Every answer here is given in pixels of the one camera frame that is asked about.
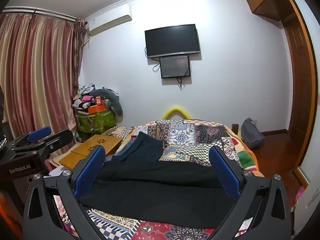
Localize black wall television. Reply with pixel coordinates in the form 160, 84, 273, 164
144, 24, 201, 59

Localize striped pink curtain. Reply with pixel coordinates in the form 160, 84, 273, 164
0, 12, 87, 160

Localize grey blue backpack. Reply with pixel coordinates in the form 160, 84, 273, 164
240, 117, 266, 151

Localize wooden lap desk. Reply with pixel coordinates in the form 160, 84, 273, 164
59, 134, 123, 170

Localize white air conditioner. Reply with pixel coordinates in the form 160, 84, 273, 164
86, 4, 132, 36

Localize wooden door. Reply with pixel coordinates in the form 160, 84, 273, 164
279, 0, 318, 161

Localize striped orange cloth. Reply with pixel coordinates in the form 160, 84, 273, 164
101, 126, 137, 143

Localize flat orange box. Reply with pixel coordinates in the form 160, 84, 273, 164
87, 104, 107, 114

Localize black pants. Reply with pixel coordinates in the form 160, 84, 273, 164
79, 159, 241, 230

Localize colourful fleece blanket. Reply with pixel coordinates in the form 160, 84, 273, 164
225, 127, 265, 178

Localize green fabric bag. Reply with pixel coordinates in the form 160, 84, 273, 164
75, 108, 118, 133

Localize curtain rail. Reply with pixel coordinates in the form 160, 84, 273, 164
1, 6, 77, 22

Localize yellow foam tube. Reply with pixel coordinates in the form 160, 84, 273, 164
162, 106, 190, 120

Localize small black monitor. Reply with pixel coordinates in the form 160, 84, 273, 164
159, 54, 191, 79

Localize dark teal pants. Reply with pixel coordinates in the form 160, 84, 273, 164
117, 131, 164, 163

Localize pile of clothes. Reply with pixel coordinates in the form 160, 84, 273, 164
72, 83, 97, 111

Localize blue jeans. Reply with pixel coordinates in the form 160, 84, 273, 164
111, 136, 140, 162

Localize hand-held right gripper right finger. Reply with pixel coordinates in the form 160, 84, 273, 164
208, 145, 292, 240

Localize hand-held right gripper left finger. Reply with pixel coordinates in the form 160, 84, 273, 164
22, 145, 107, 240

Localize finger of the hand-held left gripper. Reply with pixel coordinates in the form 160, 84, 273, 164
9, 127, 52, 148
11, 129, 74, 159

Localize patchwork printed blanket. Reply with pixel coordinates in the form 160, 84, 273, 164
54, 119, 265, 240

